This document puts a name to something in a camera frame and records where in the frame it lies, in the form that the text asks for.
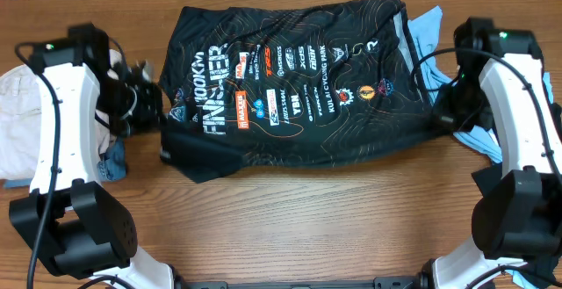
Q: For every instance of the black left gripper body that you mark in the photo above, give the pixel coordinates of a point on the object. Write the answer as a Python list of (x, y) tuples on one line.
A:
[(140, 112)]

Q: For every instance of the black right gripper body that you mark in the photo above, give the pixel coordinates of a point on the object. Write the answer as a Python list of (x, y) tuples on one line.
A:
[(465, 104)]

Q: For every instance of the black printed cycling jersey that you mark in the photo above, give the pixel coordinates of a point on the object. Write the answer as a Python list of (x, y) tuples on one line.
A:
[(319, 87)]

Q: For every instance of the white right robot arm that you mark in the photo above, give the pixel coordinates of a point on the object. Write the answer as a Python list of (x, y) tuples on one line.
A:
[(518, 222)]

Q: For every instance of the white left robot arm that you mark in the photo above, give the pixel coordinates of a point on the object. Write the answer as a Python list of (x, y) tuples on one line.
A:
[(73, 226)]

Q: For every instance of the blue denim jeans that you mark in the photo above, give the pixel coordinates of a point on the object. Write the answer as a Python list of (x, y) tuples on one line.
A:
[(18, 171)]

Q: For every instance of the light blue shirt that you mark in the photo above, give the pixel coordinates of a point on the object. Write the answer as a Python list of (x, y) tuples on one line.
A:
[(425, 31)]

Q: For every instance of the beige folded trousers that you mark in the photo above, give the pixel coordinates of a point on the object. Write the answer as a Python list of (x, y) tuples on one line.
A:
[(21, 115)]

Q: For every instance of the plain black garment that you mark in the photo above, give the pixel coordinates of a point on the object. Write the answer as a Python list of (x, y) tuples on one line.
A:
[(486, 143)]

